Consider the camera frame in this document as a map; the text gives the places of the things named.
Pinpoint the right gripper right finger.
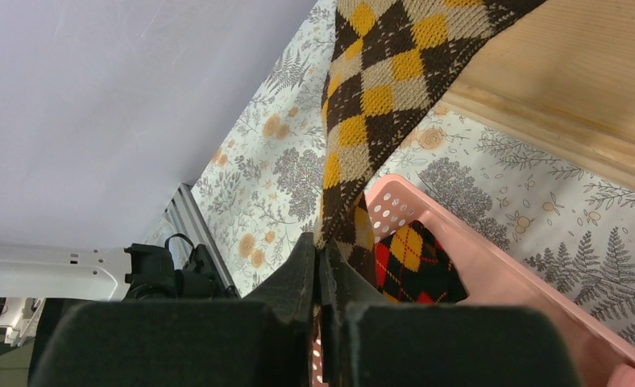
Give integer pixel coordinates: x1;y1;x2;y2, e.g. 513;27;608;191
318;247;389;386

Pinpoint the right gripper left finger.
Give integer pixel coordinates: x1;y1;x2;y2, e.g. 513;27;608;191
244;232;317;386

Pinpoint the black red yellow argyle sock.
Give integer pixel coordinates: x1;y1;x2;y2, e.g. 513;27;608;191
375;221;468;305

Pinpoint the pink plastic basket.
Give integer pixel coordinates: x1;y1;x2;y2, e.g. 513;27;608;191
309;173;635;387

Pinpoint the brown argyle sock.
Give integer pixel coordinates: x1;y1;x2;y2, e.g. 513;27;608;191
314;0;539;282

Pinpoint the wooden hanger stand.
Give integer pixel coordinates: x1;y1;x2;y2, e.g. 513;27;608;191
442;1;635;191

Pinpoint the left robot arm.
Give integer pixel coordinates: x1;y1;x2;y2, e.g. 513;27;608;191
0;234;239;347

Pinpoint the floral table mat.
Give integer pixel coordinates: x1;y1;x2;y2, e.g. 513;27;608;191
192;1;635;347

